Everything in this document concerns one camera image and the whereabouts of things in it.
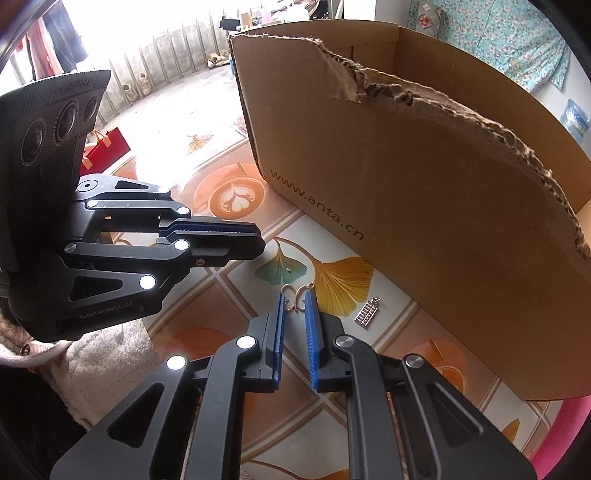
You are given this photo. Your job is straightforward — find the floral curtain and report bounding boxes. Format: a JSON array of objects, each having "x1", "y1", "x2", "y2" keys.
[{"x1": 406, "y1": 0, "x2": 571, "y2": 90}]

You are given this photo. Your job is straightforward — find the red gift bag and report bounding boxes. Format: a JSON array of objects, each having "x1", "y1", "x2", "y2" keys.
[{"x1": 82, "y1": 127, "x2": 131, "y2": 169}]

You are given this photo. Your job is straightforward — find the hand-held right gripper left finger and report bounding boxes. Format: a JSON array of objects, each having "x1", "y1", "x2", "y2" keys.
[{"x1": 50, "y1": 293, "x2": 286, "y2": 480}]

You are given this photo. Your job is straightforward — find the abacus charm with chain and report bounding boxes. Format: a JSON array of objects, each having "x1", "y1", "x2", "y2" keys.
[{"x1": 355, "y1": 295, "x2": 382, "y2": 326}]

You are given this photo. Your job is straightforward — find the diamond pattern rolled mat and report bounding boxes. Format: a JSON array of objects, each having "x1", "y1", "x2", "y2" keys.
[{"x1": 418, "y1": 0, "x2": 444, "y2": 35}]

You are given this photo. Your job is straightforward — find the hanging clothes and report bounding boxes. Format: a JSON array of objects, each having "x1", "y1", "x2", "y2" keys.
[{"x1": 23, "y1": 0, "x2": 88, "y2": 79}]

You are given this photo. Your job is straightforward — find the brown cardboard box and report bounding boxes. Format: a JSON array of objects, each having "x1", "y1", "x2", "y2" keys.
[{"x1": 228, "y1": 18, "x2": 591, "y2": 402}]

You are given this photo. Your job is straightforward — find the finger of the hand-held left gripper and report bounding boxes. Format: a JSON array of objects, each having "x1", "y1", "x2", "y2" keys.
[
  {"x1": 74, "y1": 173, "x2": 263, "y2": 241},
  {"x1": 64, "y1": 233, "x2": 267, "y2": 308}
]

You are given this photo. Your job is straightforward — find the white fluffy garment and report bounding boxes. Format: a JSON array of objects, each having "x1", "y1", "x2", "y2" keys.
[{"x1": 0, "y1": 318, "x2": 155, "y2": 435}]

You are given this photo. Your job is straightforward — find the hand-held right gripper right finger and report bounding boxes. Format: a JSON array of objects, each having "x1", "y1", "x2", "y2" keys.
[{"x1": 305, "y1": 291, "x2": 539, "y2": 480}]

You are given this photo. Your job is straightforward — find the large water jug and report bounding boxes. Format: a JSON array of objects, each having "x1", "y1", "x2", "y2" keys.
[{"x1": 561, "y1": 99, "x2": 591, "y2": 141}]

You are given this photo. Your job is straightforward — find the metal balcony railing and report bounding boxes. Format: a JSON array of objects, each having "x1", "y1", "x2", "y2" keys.
[{"x1": 92, "y1": 18, "x2": 232, "y2": 121}]

